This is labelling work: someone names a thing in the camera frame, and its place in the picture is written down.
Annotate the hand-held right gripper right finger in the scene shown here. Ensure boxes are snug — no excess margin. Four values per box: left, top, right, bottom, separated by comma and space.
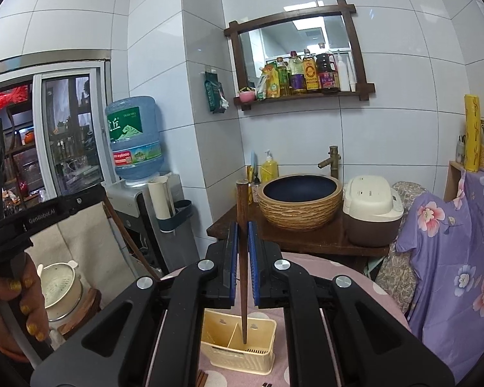
247, 222, 455, 387

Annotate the grey paisley fabric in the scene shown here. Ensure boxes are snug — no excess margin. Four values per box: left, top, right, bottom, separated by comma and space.
375, 181, 428, 316

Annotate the dark wooden stool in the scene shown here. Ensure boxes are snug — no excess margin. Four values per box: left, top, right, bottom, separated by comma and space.
55, 286, 102, 338

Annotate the green hanging packet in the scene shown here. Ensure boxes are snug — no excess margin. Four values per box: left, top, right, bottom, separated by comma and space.
204, 70, 230, 114

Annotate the cream paper tube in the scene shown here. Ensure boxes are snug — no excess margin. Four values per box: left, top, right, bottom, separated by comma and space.
147, 176, 176, 221

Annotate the dark wooden counter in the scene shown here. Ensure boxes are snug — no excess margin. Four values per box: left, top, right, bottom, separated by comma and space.
207, 203, 391, 272

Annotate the yellow soap pump bottle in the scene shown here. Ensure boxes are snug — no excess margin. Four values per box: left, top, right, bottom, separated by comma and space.
260, 150, 280, 184

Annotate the teal plastic cup holder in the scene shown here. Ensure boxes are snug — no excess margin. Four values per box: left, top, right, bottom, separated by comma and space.
157, 199, 194, 234

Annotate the glass sliding door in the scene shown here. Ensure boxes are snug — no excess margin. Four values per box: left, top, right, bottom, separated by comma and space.
0, 50, 114, 226

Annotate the yellow refill pouch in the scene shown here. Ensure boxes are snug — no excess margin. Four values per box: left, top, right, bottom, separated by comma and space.
264, 63, 281, 99

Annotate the yellow wrap roll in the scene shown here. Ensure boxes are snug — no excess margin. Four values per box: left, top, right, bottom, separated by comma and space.
464, 94, 482, 174

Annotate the white bottle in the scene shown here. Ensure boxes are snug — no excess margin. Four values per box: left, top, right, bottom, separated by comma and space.
336, 50, 358, 93

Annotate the white rice cooker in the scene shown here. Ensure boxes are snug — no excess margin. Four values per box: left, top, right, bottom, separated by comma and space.
342, 175, 404, 248

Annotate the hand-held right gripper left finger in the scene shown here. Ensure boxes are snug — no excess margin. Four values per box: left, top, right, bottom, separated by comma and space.
30, 221, 240, 387

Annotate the grey water dispenser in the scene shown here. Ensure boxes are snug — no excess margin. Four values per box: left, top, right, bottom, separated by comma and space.
105, 173, 203, 277

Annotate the cream plastic utensil holder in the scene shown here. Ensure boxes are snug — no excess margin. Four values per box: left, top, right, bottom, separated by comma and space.
200, 308, 277, 375

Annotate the beige cloth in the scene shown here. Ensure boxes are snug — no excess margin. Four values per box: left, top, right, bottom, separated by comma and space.
26, 199, 146, 309

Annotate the dark soy sauce bottle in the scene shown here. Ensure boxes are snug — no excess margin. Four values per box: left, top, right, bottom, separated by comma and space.
316, 43, 342, 93

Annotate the yellow label sauce bottle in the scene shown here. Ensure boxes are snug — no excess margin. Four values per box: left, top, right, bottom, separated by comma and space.
302, 49, 320, 91

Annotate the blue water jug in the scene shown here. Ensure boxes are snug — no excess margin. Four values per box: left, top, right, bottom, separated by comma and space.
105, 96, 164, 187

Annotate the wooden framed mirror shelf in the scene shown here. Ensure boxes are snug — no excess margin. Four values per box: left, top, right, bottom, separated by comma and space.
224, 0, 377, 111

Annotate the purple floral cloth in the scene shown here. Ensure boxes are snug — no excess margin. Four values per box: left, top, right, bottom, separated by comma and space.
395, 169, 484, 356

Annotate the purple label oil bottle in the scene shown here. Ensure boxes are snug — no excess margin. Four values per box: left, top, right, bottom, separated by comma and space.
287, 51, 306, 96

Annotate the brass faucet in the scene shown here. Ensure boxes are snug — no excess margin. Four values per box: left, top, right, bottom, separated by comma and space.
317, 145, 340, 180

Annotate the white lidded pot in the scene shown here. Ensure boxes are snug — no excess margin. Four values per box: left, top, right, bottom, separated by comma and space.
38, 261, 84, 324

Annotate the green oil bottle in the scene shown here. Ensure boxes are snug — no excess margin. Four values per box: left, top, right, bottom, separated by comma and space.
276, 57, 291, 98

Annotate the brown wooden chair frame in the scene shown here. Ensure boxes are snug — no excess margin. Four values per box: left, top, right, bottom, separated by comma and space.
102, 193, 163, 282

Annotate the woven pattern sink basin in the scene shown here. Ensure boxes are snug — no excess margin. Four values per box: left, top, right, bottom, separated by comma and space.
257, 174, 344, 232

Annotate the light wooden shelf box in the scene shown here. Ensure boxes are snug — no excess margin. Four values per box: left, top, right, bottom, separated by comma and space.
444, 160, 467, 203

